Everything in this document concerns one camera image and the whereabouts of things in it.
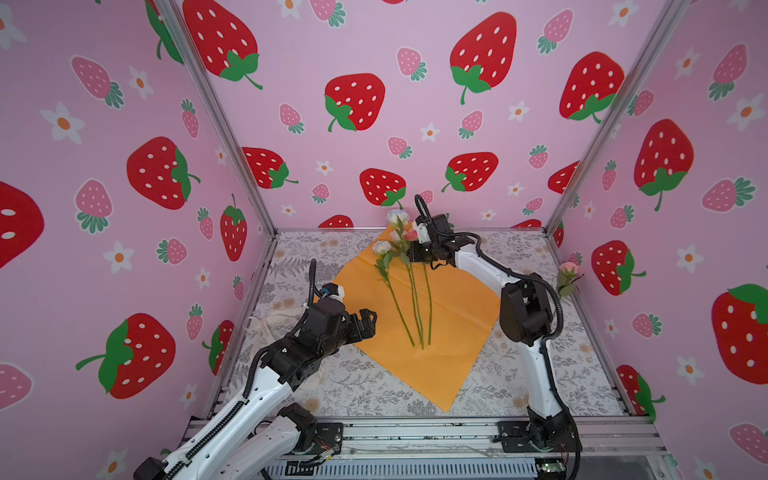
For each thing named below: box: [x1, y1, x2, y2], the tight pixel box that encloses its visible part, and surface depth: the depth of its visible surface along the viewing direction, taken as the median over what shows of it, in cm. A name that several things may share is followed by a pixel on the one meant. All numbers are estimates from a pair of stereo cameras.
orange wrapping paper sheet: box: [331, 224, 501, 413], surface depth 94 cm
